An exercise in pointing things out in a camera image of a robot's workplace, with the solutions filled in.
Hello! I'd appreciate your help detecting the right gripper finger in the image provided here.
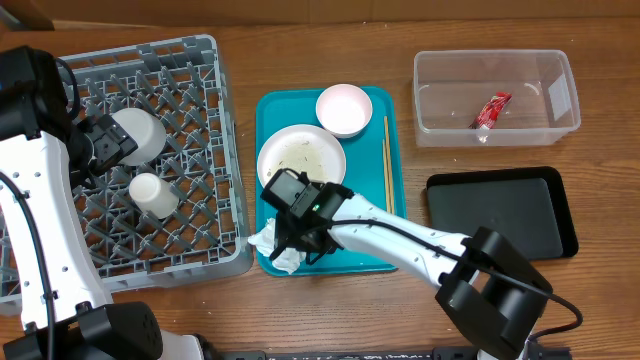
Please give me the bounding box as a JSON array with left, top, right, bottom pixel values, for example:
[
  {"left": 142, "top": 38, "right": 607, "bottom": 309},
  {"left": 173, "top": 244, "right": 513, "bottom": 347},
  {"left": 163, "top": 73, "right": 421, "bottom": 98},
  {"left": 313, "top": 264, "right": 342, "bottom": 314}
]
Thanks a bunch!
[
  {"left": 304, "top": 245, "right": 338, "bottom": 265},
  {"left": 269, "top": 220, "right": 297, "bottom": 261}
]

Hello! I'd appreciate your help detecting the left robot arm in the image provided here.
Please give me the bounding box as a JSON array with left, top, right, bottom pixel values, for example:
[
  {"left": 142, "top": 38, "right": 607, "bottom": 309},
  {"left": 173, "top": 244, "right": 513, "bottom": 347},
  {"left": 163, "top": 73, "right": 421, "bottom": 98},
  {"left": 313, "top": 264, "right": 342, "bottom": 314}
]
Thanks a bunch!
[{"left": 1, "top": 46, "right": 217, "bottom": 359}]

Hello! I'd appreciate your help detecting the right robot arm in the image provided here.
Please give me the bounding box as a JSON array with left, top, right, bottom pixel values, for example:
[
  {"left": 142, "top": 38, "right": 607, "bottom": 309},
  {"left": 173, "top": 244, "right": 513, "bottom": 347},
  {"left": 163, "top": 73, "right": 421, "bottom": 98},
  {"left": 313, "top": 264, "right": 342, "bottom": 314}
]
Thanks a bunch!
[{"left": 261, "top": 169, "right": 552, "bottom": 359}]

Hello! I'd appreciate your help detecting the large white plate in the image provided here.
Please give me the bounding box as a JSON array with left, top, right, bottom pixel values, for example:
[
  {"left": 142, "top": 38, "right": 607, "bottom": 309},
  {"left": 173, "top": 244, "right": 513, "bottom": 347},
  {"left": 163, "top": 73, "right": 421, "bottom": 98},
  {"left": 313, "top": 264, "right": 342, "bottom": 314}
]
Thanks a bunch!
[{"left": 257, "top": 124, "right": 346, "bottom": 187}]

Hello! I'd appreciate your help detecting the wooden chopstick right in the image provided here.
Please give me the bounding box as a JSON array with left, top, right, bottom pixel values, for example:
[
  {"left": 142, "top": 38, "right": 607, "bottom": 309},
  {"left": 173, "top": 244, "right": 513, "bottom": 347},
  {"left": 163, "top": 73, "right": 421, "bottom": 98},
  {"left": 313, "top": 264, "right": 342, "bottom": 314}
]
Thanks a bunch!
[{"left": 383, "top": 116, "right": 396, "bottom": 214}]

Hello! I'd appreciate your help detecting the grey plastic dish rack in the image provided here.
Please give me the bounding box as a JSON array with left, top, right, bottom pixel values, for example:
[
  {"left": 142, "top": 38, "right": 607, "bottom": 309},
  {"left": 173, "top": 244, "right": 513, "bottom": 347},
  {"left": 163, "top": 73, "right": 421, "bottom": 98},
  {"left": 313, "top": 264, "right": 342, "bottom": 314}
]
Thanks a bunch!
[{"left": 1, "top": 35, "right": 253, "bottom": 309}]

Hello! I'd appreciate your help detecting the red snack wrapper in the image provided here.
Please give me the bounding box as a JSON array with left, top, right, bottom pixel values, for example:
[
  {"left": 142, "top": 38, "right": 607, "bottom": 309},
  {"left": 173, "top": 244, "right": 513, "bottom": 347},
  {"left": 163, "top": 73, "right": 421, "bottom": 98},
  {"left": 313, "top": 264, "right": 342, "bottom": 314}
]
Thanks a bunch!
[{"left": 469, "top": 92, "right": 512, "bottom": 130}]

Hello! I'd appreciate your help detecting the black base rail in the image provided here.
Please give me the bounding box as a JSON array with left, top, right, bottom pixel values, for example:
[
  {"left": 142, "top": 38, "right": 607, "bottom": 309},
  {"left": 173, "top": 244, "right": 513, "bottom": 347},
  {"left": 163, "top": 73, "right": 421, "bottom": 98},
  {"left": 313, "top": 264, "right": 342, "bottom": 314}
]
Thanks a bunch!
[{"left": 221, "top": 344, "right": 573, "bottom": 360}]

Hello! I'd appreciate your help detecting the grey white bowl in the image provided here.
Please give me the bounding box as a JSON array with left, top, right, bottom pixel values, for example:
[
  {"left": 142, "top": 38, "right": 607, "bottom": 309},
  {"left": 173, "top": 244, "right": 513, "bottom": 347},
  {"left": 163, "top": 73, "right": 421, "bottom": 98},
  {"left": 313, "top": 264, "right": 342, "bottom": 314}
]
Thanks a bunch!
[{"left": 112, "top": 108, "right": 166, "bottom": 166}]

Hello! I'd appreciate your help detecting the white napkin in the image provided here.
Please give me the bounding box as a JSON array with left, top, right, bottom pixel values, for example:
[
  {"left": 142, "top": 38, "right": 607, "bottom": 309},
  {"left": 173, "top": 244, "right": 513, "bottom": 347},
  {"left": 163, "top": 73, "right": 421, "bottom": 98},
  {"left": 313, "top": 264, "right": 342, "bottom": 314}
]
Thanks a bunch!
[{"left": 247, "top": 217, "right": 307, "bottom": 275}]

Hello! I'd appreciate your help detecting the white cup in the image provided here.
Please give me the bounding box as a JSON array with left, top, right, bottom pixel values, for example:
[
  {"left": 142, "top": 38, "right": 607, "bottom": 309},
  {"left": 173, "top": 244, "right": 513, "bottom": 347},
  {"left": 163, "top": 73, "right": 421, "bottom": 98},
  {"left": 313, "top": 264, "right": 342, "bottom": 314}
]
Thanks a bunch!
[{"left": 129, "top": 173, "right": 179, "bottom": 219}]

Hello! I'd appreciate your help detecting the black tray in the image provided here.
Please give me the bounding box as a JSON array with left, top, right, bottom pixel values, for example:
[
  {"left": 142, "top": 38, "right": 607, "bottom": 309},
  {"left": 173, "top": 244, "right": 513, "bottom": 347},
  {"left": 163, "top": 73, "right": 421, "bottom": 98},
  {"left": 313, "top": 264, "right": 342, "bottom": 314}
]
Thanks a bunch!
[{"left": 426, "top": 166, "right": 579, "bottom": 260}]

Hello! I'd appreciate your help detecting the clear plastic bin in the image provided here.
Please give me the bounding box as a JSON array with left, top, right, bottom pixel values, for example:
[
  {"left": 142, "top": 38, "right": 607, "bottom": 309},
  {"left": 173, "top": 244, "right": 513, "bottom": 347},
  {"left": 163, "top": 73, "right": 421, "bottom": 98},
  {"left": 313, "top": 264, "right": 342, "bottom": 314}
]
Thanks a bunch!
[{"left": 412, "top": 49, "right": 581, "bottom": 147}]

